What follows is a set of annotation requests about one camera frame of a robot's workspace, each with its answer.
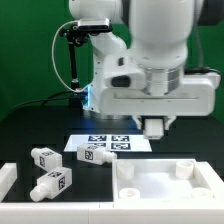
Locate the white square table top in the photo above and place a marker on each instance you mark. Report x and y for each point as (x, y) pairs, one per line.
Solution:
(164, 180)

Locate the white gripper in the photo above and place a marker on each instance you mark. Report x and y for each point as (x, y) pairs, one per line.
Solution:
(194, 97)

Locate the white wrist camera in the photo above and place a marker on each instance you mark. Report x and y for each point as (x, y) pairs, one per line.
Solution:
(123, 72)

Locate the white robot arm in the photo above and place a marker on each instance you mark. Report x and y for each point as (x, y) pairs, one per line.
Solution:
(139, 51)

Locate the white AprilTag base sheet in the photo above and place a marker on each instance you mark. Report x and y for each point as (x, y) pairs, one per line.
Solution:
(114, 142)

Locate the white U-shaped obstacle fence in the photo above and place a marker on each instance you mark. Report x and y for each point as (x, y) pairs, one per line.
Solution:
(195, 211)

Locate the black camera on stand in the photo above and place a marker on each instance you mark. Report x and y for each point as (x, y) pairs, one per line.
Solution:
(78, 34)

